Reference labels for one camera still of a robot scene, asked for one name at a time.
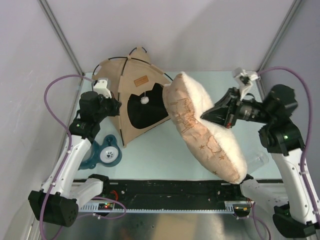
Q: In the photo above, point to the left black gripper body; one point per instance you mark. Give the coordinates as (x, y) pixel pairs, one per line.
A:
(108, 106)

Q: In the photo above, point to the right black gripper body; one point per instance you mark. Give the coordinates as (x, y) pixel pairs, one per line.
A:
(251, 110)

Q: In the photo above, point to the black tent pole front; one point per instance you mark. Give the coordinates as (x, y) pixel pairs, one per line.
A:
(133, 83)

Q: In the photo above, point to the beige fabric pet tent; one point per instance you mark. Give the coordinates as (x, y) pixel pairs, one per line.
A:
(150, 115)

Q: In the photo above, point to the cream fluffy cushion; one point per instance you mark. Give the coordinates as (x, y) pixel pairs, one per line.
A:
(215, 147)

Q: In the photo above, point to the clear plastic water bottle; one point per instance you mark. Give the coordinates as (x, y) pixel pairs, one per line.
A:
(255, 161)

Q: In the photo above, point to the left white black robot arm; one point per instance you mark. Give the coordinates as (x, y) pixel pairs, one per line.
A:
(56, 202)

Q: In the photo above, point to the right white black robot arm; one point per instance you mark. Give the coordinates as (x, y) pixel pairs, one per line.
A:
(283, 140)

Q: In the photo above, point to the white pompom toy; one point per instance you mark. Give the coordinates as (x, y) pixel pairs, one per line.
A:
(144, 100)

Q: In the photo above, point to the white paw print bowl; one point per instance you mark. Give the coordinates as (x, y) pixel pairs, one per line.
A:
(109, 154)

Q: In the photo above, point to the teal double bowl stand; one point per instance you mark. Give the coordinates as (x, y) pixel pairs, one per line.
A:
(92, 159)

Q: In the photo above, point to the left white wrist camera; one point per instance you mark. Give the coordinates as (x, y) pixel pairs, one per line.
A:
(101, 88)

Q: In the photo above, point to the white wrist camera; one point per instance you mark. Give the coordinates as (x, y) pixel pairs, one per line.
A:
(101, 88)
(245, 80)

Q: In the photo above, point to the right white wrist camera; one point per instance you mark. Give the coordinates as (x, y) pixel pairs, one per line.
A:
(245, 80)

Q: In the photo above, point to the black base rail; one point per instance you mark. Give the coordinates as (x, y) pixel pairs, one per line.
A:
(176, 195)

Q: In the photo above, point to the right aluminium frame post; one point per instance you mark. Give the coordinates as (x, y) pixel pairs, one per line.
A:
(289, 17)

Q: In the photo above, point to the aluminium frame post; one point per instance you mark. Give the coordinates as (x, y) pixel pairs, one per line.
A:
(289, 17)
(48, 12)

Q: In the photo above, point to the left aluminium frame post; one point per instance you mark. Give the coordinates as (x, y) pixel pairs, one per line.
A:
(48, 12)

